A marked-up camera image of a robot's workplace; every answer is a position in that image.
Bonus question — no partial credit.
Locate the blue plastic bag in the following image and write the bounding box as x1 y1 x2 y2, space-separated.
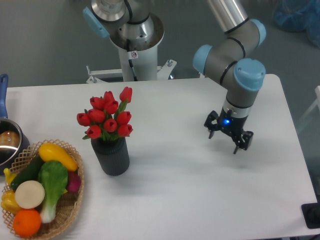
272 0 320 47

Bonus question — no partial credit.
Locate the yellow banana tip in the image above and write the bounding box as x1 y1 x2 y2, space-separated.
3 168 17 186

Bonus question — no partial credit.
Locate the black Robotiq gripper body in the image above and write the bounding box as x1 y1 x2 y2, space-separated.
217 104 249 138

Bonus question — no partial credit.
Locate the white frame at right edge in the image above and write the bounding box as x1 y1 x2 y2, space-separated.
298 85 320 126

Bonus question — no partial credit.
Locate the white round radish slice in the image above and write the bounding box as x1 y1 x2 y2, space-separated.
14 180 45 209

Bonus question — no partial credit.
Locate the woven wicker basket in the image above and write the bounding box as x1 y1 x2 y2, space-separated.
9 139 85 240

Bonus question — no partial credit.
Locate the dark green cucumber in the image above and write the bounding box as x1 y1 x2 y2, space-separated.
10 155 45 191

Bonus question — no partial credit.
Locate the yellow bell pepper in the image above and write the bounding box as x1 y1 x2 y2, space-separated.
0 190 22 215

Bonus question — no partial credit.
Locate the orange fruit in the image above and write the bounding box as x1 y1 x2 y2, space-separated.
13 209 42 238

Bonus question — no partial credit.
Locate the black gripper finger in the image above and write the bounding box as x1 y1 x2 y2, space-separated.
231 130 254 154
204 110 220 139

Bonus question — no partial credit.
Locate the green bok choy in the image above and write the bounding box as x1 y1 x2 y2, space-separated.
38 160 68 224

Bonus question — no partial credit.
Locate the black device at table edge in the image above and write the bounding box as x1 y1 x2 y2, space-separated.
301 203 320 229

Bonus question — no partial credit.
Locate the red tulip bouquet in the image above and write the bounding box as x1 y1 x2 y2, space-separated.
76 86 133 143

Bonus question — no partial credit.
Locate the dark grey ribbed vase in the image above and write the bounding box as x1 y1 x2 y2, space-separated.
91 138 130 176

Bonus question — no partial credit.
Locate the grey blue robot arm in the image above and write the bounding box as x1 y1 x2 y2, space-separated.
82 0 266 150

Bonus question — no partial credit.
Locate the yellow squash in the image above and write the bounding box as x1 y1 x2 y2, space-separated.
38 142 78 172

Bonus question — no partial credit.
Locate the blue handled saucepan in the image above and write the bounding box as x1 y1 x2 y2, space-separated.
0 73 30 176

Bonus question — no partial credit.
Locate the purple red radish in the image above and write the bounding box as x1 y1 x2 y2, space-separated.
65 171 82 193

